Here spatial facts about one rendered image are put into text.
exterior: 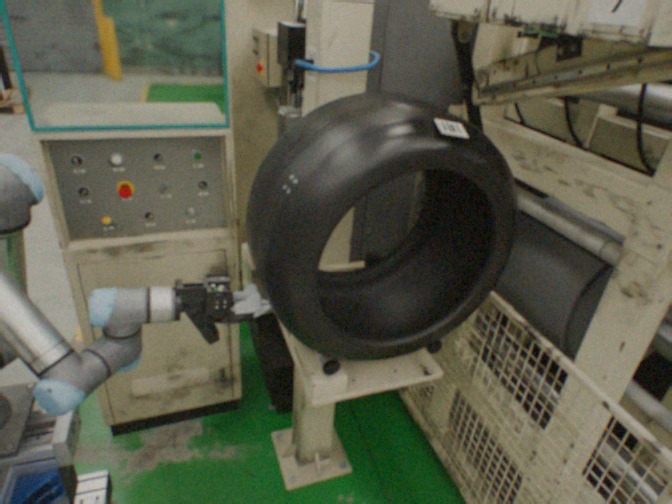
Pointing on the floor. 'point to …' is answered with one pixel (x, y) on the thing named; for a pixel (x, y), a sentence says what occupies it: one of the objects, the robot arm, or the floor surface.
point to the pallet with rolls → (9, 88)
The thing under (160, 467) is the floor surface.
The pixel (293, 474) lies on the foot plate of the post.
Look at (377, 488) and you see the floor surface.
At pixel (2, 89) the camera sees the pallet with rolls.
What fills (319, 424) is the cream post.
